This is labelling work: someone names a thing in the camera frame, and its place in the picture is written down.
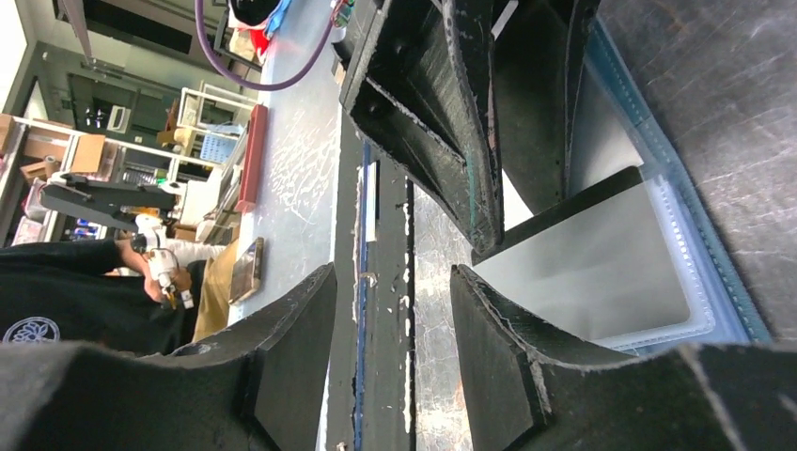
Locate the black credit card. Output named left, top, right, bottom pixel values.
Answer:
left=471, top=166, right=643, bottom=265

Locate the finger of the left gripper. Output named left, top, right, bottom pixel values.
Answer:
left=493, top=0, right=600, bottom=213

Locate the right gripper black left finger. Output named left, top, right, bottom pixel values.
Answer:
left=1, top=263, right=337, bottom=450

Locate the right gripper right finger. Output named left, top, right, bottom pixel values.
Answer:
left=450, top=265, right=796, bottom=450

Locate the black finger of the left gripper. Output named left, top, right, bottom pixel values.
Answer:
left=338, top=1, right=504, bottom=252

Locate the person in black shirt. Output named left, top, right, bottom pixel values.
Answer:
left=1, top=239, right=197, bottom=355

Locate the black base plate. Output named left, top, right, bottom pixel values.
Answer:
left=319, top=117, right=416, bottom=450

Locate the smartphone on table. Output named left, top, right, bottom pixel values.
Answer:
left=229, top=237, right=265, bottom=304

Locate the red box on table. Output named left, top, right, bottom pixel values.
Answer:
left=235, top=104, right=269, bottom=213

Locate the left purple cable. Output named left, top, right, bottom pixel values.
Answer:
left=194, top=0, right=340, bottom=93

